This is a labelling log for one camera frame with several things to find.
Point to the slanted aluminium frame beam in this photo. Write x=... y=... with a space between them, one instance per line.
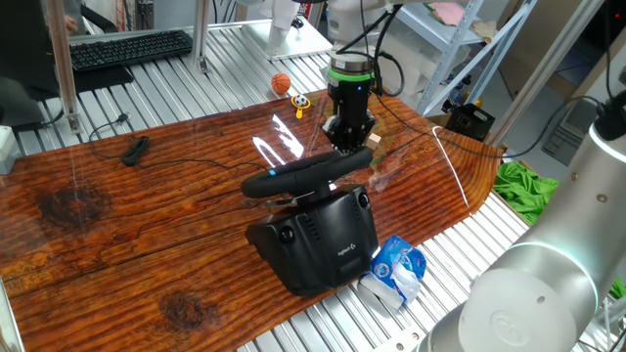
x=524 y=105

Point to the mini orange basketball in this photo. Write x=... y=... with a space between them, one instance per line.
x=281 y=84

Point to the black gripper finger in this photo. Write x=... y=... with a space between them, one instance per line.
x=363 y=132
x=336 y=134

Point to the wood grain table mat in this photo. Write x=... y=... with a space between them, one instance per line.
x=122 y=234

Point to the blue tissue pack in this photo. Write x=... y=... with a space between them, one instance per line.
x=396 y=264

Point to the black plastic crate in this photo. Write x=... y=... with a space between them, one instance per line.
x=469 y=122

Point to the black desk pad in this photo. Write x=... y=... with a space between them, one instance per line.
x=98 y=78

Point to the black wheel base unit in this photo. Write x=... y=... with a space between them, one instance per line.
x=318 y=239

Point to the upright aluminium frame post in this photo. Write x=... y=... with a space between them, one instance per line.
x=63 y=73
x=200 y=29

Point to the pink paper sheet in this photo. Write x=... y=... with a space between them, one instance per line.
x=450 y=12

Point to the brown paper piece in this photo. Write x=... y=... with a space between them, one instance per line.
x=484 y=30

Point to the aluminium frame rail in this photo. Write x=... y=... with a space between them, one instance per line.
x=147 y=30

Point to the white foam box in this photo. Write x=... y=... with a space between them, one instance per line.
x=425 y=68

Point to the white stand base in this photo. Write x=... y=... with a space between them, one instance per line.
x=293 y=46

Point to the white metal shelf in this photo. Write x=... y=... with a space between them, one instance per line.
x=444 y=73

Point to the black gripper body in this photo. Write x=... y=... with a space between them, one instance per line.
x=349 y=102

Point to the small wooden cube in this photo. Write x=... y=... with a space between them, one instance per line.
x=375 y=143

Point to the black monitor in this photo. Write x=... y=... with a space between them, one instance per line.
x=24 y=44

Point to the black steering wheel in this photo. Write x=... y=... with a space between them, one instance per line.
x=313 y=170

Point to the green cloth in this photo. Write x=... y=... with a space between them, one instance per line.
x=523 y=195

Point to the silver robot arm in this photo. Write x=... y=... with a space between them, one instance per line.
x=538 y=293

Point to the black keyboard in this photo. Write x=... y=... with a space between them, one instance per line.
x=127 y=49

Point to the person hand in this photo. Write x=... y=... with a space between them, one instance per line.
x=70 y=23

